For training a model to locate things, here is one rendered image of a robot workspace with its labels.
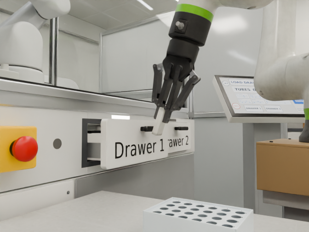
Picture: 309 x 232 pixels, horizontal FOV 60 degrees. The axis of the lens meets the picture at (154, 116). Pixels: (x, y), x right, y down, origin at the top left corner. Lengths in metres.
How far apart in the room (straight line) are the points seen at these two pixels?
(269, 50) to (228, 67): 1.52
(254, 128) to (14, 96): 1.22
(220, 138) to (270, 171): 1.71
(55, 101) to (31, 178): 0.16
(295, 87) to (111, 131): 0.52
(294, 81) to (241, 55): 1.59
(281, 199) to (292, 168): 0.09
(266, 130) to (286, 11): 0.75
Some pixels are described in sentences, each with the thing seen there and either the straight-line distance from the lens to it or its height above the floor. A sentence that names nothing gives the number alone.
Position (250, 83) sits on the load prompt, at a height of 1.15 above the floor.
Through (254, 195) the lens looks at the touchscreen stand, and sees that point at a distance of 1.55.
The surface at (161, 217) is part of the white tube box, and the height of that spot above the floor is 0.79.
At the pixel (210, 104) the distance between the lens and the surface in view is 2.43.
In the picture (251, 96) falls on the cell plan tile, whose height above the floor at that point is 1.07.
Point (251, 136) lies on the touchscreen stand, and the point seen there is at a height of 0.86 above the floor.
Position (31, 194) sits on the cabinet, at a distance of 0.57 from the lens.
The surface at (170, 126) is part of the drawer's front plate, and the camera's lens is 0.96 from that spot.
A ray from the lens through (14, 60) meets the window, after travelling 0.56.
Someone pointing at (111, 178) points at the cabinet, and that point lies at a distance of 0.73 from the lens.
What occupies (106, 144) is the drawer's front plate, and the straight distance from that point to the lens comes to 0.59.
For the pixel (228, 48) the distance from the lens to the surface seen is 2.45.
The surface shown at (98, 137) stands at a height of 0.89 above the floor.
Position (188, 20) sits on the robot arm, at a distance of 0.64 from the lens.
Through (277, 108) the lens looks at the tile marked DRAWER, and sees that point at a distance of 1.50.
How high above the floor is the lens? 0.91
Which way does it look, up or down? 2 degrees up
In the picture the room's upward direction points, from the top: straight up
